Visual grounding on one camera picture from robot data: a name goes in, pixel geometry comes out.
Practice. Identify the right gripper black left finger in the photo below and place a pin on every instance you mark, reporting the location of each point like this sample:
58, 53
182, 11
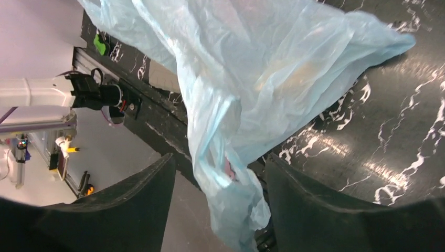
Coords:
130, 215

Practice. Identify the green bone-shaped toy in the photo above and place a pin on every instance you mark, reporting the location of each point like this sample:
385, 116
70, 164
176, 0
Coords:
101, 45

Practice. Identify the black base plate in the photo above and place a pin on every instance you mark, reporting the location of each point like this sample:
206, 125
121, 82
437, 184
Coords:
158, 123

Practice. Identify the light blue plastic bag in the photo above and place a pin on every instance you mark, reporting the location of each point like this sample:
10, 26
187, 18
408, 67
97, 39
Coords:
251, 73

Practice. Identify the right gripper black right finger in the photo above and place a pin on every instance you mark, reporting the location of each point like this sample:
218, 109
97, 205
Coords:
310, 216

